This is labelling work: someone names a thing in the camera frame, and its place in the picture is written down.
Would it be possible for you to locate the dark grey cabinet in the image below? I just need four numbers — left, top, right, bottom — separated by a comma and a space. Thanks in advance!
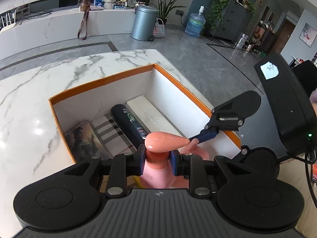
209, 0, 252, 42

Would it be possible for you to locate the dark green shampoo bottle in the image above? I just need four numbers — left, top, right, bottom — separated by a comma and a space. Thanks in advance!
111, 104, 148, 149

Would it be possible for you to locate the dark illustrated card box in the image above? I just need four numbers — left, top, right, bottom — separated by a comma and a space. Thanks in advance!
64, 120, 113, 163

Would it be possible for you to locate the white long rectangular case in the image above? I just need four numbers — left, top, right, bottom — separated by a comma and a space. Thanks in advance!
125, 95, 182, 136

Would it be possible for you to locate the plaid fabric case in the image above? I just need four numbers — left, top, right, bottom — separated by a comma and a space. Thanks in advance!
91, 115, 137, 158

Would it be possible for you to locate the orange cardboard box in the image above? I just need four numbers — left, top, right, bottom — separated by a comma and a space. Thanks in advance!
48, 63, 243, 164

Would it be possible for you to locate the white wifi router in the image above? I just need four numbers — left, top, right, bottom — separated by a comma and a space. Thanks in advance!
1, 11, 16, 32

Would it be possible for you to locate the yellow tape measure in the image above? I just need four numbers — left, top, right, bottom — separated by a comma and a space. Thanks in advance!
133, 176, 143, 189

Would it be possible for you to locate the pink cylinder jar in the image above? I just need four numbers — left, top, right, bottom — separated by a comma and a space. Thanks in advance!
179, 143, 210, 160

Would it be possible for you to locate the blue water jug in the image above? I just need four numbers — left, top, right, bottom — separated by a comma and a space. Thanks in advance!
185, 6, 206, 38

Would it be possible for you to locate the potted green floor plant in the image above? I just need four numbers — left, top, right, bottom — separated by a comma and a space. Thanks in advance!
149, 0, 194, 25

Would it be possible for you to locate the white marble tv console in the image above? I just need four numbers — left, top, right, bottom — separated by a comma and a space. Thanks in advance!
1, 9, 135, 60

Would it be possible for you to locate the pink pump bottle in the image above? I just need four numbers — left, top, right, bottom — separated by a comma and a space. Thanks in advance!
139, 132, 190, 189

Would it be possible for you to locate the woven pastel handbag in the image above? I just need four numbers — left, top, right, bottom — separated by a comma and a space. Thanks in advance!
153, 18, 165, 38

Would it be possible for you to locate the grey metal trash bin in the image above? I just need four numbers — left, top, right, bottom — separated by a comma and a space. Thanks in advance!
131, 5, 159, 41

